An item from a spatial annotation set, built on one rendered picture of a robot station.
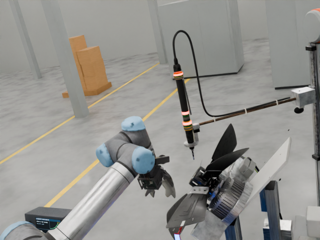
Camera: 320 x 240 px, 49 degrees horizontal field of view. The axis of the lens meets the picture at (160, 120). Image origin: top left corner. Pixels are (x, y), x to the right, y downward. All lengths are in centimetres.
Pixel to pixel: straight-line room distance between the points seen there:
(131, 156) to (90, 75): 887
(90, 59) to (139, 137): 856
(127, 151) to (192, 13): 801
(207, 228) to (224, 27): 725
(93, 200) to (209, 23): 804
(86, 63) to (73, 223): 889
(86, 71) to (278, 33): 525
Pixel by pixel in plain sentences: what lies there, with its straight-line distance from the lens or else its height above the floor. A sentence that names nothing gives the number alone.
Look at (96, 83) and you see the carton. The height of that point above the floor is 29.
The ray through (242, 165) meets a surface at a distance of 210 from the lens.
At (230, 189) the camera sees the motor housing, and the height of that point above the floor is 117.
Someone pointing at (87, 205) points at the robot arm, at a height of 167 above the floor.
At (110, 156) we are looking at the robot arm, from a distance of 113.
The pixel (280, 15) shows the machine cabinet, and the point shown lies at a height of 141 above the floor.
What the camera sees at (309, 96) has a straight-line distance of 190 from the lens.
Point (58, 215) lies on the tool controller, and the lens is 186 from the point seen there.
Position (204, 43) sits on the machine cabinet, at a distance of 898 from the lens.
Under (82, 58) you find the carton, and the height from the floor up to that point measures 103.
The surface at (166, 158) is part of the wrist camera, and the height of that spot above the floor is 158.
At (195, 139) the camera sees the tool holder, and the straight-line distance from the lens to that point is 172.
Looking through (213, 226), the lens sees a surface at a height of 101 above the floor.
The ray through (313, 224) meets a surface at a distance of 199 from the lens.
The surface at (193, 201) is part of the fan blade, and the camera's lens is 179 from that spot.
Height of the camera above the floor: 216
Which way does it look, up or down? 19 degrees down
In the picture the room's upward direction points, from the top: 12 degrees counter-clockwise
